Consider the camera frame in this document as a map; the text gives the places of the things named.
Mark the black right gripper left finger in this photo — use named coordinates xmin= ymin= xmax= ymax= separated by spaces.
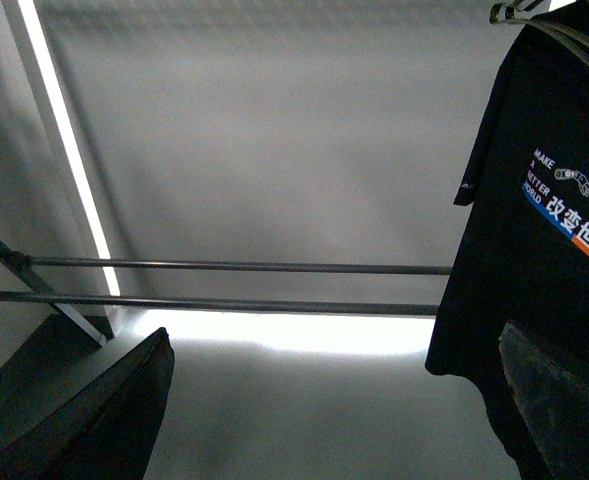
xmin=0 ymin=328 xmax=174 ymax=479

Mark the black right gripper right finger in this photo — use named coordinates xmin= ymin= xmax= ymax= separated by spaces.
xmin=499 ymin=322 xmax=589 ymax=479

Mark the black printed t-shirt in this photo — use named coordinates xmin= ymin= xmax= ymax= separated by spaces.
xmin=425 ymin=1 xmax=589 ymax=479

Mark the metal clothes hanger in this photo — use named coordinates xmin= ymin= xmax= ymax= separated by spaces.
xmin=489 ymin=1 xmax=589 ymax=68

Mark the lower horizontal metal rod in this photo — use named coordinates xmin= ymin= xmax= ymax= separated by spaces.
xmin=0 ymin=291 xmax=439 ymax=316

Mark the horizontal metal rod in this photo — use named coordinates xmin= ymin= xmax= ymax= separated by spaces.
xmin=25 ymin=256 xmax=452 ymax=276
xmin=0 ymin=291 xmax=439 ymax=316

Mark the upper horizontal metal rod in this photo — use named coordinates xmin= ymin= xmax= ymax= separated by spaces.
xmin=25 ymin=256 xmax=452 ymax=276

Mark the white LED light strip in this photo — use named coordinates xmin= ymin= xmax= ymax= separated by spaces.
xmin=16 ymin=0 xmax=122 ymax=297

